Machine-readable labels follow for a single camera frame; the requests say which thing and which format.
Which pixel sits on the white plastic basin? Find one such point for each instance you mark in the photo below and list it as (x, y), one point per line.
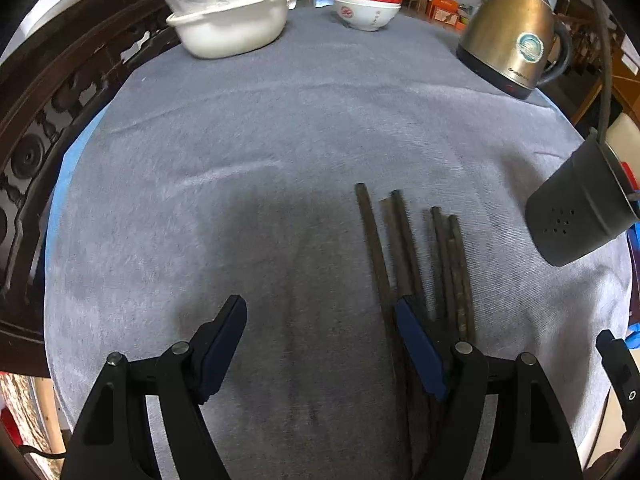
(225, 30)

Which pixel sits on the pile of dark chopsticks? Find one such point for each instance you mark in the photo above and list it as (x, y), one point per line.
(457, 285)

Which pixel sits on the dark grey utensil holder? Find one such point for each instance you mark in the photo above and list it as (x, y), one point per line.
(575, 205)

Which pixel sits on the carved dark wooden bench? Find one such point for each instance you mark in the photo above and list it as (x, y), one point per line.
(30, 125)

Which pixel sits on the gold electric kettle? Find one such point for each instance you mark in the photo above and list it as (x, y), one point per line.
(505, 35)

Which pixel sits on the grey table cloth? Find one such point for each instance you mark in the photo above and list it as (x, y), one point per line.
(275, 135)

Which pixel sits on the orange cardboard box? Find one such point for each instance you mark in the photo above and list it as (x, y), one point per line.
(442, 10)

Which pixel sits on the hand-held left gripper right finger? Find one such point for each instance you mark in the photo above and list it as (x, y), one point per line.
(417, 345)

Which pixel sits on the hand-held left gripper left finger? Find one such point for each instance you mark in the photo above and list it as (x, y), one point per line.
(225, 345)

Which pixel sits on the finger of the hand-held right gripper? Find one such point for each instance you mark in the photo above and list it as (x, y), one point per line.
(622, 365)

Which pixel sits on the white bowl red print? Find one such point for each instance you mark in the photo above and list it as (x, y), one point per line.
(367, 16)

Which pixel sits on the blue table cloth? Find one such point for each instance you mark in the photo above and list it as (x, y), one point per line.
(70, 160)

